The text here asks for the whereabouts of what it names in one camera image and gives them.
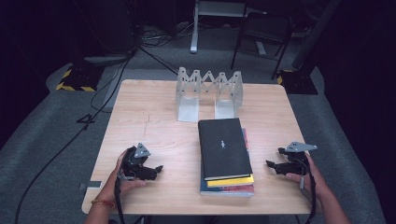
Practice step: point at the black chair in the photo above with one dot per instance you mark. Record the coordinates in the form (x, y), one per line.
(264, 26)

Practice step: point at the person's right hand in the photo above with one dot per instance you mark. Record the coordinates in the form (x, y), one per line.
(319, 186)

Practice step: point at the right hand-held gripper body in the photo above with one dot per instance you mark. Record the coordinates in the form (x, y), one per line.
(299, 146)

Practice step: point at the person's left hand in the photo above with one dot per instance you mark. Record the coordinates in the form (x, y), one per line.
(109, 189)

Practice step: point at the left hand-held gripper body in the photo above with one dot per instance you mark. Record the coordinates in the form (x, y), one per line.
(132, 165)

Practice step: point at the yellow book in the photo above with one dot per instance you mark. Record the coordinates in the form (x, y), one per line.
(232, 181)

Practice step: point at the white metal stand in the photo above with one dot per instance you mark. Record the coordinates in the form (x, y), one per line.
(194, 31)

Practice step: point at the expandable metal bookend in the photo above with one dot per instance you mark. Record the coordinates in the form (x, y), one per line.
(188, 105)

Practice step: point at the black book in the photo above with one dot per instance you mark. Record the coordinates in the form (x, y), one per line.
(224, 146)

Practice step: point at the grey tape strip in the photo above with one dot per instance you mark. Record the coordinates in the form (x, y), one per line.
(91, 185)

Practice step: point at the black yellow striped base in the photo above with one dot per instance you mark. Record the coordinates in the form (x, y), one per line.
(77, 79)
(299, 82)

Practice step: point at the dark slanted beam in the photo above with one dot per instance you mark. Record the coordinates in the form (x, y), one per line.
(314, 34)

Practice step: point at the red illustrated book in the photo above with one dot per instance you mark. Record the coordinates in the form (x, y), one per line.
(239, 187)

